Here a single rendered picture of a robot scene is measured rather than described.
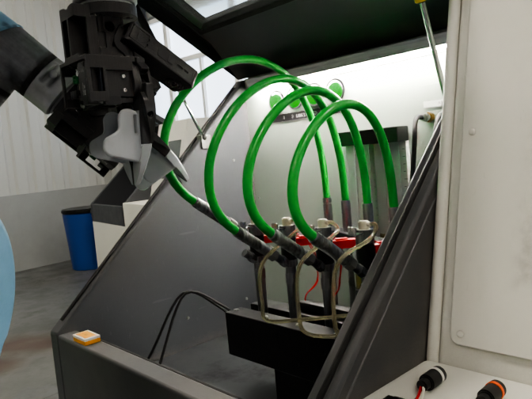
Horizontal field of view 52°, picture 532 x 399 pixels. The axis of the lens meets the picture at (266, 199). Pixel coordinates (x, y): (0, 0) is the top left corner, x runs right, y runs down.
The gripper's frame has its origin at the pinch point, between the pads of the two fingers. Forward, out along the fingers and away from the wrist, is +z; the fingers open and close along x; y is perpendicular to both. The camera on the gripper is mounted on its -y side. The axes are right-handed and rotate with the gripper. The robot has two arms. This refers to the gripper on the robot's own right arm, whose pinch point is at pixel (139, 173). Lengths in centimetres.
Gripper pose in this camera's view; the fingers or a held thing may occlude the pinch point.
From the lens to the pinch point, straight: 69.9
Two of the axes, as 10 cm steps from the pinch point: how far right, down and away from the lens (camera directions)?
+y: -7.3, 1.2, -6.7
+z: 0.9, 9.9, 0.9
